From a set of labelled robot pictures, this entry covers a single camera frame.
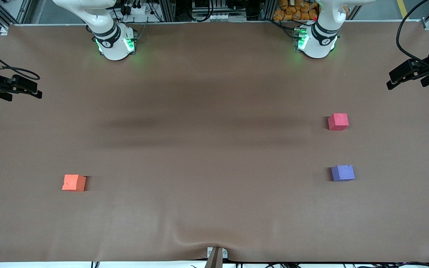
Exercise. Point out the orange foam block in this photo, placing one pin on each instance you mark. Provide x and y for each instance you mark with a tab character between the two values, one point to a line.
73	182

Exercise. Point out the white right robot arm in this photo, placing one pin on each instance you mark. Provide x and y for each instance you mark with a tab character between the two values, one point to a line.
114	44

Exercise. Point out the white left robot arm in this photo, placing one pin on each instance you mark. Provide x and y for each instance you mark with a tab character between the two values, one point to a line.
320	41

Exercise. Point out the red foam block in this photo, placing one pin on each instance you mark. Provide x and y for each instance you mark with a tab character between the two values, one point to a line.
338	121

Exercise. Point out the purple foam block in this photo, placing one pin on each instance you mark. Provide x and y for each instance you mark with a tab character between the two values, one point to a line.
343	173

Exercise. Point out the bag of orange items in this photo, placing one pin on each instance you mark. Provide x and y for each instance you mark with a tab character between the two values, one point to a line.
292	13

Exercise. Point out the white power strip with plugs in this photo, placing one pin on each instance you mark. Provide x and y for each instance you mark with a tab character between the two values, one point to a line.
136	10

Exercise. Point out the white terminal connector row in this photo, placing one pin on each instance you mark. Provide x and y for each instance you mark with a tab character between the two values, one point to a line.
222	17

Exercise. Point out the large table cover mat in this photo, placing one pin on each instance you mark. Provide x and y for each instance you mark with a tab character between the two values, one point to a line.
214	149

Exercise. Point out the metal table clamp bracket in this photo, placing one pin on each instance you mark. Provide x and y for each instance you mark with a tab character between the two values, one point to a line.
216	258

